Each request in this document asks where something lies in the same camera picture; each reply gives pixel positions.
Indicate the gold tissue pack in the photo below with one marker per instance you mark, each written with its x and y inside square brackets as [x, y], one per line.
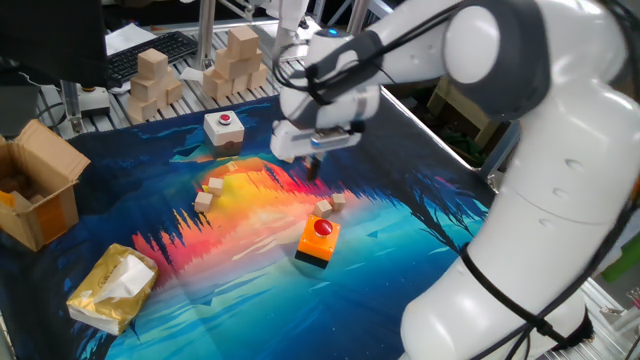
[100, 280]

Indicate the black fluffy duster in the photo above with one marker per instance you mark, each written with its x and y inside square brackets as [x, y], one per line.
[582, 330]

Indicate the black computer monitor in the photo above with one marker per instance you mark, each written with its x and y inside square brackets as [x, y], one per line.
[50, 40]

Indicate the open brown cardboard box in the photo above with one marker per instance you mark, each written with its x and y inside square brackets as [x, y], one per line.
[55, 165]

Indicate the silver camera box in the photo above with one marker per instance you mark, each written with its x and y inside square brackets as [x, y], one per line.
[330, 138]

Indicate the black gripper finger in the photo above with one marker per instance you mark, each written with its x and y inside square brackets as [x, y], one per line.
[310, 167]
[318, 165]

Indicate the short aluminium post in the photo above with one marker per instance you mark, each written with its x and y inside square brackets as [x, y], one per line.
[72, 105]

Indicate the tan wooden crate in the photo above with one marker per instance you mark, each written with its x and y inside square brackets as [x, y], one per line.
[465, 110]

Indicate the white box with red button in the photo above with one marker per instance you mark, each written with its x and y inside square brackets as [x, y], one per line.
[222, 135]

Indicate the green plastic object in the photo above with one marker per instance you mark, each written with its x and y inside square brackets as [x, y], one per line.
[625, 262]

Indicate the white device with brown knob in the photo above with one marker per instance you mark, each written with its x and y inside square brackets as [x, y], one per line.
[95, 102]

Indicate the orange box with red button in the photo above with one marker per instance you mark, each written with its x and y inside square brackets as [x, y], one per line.
[315, 247]

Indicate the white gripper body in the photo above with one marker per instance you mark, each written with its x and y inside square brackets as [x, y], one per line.
[287, 142]

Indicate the black computer keyboard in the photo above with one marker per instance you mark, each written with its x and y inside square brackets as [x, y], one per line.
[175, 45]

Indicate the white paper scrap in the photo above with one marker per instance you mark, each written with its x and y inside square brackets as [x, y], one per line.
[192, 75]

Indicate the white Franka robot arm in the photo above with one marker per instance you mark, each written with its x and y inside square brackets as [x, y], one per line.
[550, 175]

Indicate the white paper sheet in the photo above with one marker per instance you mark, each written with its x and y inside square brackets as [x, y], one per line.
[125, 37]

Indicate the colourful forest print cloth mat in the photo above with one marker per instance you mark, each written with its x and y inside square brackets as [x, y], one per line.
[250, 300]

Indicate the dark grey stand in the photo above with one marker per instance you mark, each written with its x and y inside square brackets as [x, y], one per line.
[17, 110]

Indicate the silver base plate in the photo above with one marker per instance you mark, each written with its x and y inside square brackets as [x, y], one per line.
[270, 42]

